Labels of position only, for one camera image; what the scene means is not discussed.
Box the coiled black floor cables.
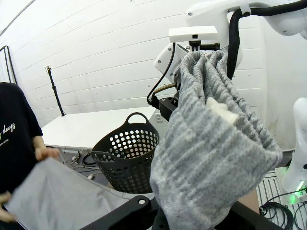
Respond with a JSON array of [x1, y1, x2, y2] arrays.
[[260, 186, 307, 230]]

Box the grey aluminium base frame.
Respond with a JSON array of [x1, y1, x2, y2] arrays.
[[256, 166, 296, 209]]

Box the black metal rack frame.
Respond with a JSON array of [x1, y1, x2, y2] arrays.
[[0, 45, 18, 84]]

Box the black metal box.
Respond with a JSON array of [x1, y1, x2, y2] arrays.
[[158, 96, 180, 123]]

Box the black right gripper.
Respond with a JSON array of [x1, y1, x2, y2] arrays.
[[188, 40, 220, 52]]

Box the dark perforated plastic basket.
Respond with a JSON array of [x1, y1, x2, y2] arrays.
[[91, 112, 160, 194]]

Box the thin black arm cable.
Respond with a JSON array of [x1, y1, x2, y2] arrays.
[[146, 43, 176, 105]]

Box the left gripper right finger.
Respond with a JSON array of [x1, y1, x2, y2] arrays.
[[216, 200, 286, 230]]

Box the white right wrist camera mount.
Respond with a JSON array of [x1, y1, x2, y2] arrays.
[[168, 26, 218, 44]]

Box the person's left forearm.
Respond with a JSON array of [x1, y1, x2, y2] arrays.
[[34, 135, 48, 161]]

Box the white table by wall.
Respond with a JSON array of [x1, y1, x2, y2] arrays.
[[41, 106, 166, 151]]

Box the grey training pants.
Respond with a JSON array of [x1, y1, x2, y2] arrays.
[[4, 50, 284, 230]]

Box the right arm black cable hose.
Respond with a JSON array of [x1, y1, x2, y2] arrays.
[[226, 0, 307, 81]]

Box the person's left hand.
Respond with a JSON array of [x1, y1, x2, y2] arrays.
[[44, 146, 60, 161]]

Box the person in black t-shirt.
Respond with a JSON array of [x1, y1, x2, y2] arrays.
[[0, 81, 45, 195]]

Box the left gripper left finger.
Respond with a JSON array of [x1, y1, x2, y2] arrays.
[[83, 195, 159, 230]]

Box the cable bundle under table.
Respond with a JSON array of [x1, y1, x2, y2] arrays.
[[69, 152, 103, 170]]

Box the person's right hand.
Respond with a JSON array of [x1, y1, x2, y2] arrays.
[[0, 191, 18, 223]]

